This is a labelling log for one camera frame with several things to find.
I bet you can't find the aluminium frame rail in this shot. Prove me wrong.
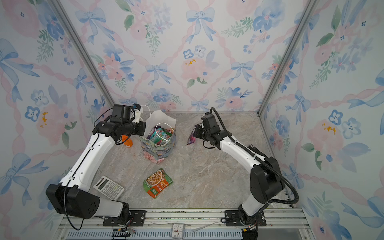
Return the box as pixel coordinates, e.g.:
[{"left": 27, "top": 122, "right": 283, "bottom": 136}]
[{"left": 53, "top": 208, "right": 315, "bottom": 240}]

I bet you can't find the teal Fox's mint blossom packet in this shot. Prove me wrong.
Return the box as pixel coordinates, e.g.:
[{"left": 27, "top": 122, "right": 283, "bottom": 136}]
[{"left": 147, "top": 126, "right": 173, "bottom": 145}]

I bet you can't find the black stapler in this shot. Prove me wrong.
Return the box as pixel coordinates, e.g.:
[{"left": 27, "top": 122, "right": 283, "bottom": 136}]
[{"left": 248, "top": 145, "right": 267, "bottom": 158}]

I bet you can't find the orange green noodle packet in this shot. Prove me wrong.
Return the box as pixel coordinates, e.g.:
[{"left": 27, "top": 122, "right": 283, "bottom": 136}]
[{"left": 143, "top": 168, "right": 174, "bottom": 199}]

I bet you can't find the small white clock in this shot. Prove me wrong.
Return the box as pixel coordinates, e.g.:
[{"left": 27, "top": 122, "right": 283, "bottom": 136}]
[{"left": 171, "top": 223, "right": 185, "bottom": 240}]

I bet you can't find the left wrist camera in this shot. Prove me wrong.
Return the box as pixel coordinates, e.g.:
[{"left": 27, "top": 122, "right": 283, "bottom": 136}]
[{"left": 110, "top": 104, "right": 143, "bottom": 125}]

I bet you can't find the purple candy packet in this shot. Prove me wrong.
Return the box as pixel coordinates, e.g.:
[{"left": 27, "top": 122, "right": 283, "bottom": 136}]
[{"left": 186, "top": 125, "right": 198, "bottom": 146}]

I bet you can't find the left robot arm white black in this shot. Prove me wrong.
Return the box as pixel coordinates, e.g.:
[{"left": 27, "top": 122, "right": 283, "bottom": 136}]
[{"left": 46, "top": 120, "right": 146, "bottom": 225}]

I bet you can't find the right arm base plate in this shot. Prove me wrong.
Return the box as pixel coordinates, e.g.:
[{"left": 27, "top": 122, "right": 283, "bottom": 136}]
[{"left": 224, "top": 209, "right": 267, "bottom": 227}]

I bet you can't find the black corrugated cable conduit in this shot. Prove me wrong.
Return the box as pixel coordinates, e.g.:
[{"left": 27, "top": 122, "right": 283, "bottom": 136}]
[{"left": 209, "top": 107, "right": 300, "bottom": 205}]

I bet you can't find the white calculator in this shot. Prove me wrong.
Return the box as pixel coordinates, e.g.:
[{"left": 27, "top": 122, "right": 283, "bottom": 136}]
[{"left": 93, "top": 176, "right": 125, "bottom": 201}]

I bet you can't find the floral paper gift bag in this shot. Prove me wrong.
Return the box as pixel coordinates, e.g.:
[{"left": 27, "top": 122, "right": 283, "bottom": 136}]
[{"left": 140, "top": 110, "right": 177, "bottom": 165}]

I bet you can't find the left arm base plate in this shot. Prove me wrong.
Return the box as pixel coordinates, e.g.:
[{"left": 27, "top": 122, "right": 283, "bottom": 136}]
[{"left": 103, "top": 210, "right": 147, "bottom": 227}]

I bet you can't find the orange bottle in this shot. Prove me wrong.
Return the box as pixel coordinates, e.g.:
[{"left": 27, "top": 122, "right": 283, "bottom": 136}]
[{"left": 122, "top": 135, "right": 133, "bottom": 148}]

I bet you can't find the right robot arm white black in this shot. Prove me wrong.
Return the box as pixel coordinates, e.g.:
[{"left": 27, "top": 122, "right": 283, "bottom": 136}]
[{"left": 194, "top": 112, "right": 285, "bottom": 240}]

